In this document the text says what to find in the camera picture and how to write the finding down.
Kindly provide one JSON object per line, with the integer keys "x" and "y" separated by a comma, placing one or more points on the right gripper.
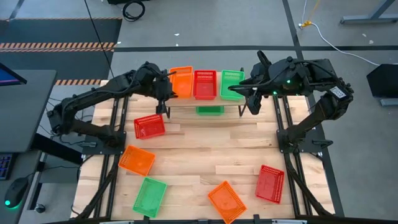
{"x": 255, "y": 98}

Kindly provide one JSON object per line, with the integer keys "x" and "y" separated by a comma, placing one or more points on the desk monitor with blue screen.
{"x": 7, "y": 77}

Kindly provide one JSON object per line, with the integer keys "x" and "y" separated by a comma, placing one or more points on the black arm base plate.
{"x": 311, "y": 146}
{"x": 93, "y": 149}

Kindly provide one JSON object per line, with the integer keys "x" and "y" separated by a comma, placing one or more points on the red plastic basket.
{"x": 149, "y": 126}
{"x": 204, "y": 85}
{"x": 270, "y": 183}

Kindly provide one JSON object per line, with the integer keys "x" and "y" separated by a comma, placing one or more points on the black rig frame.
{"x": 126, "y": 115}

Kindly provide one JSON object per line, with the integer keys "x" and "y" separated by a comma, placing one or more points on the wooden shelf with black legs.
{"x": 186, "y": 102}

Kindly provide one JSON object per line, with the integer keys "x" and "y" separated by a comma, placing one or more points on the small black knob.
{"x": 40, "y": 208}

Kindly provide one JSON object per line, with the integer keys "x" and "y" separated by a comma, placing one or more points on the black desk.
{"x": 25, "y": 118}

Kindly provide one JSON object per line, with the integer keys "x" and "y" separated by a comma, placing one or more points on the white QR code tag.
{"x": 337, "y": 92}

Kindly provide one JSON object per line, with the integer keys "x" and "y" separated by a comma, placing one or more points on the black box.
{"x": 384, "y": 81}

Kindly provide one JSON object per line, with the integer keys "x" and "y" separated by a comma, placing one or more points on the orange plastic basket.
{"x": 183, "y": 84}
{"x": 136, "y": 160}
{"x": 227, "y": 202}

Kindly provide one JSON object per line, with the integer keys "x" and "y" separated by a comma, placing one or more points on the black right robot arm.
{"x": 292, "y": 77}

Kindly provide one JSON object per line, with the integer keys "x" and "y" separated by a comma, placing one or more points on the black computer mouse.
{"x": 17, "y": 191}

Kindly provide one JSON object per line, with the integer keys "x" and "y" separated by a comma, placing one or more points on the gray metal table leg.
{"x": 367, "y": 19}

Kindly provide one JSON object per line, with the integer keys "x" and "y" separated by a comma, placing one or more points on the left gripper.
{"x": 163, "y": 87}

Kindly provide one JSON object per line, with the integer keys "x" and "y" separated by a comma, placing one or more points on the black keyboard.
{"x": 4, "y": 166}

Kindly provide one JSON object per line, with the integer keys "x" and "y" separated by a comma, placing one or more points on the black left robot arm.
{"x": 93, "y": 93}

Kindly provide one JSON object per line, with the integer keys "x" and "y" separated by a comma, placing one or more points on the yellow plug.
{"x": 307, "y": 23}

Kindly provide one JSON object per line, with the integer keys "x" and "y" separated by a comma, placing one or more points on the black floor mat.
{"x": 46, "y": 31}

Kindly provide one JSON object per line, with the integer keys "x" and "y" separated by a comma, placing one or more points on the green plastic basket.
{"x": 210, "y": 110}
{"x": 231, "y": 93}
{"x": 150, "y": 197}

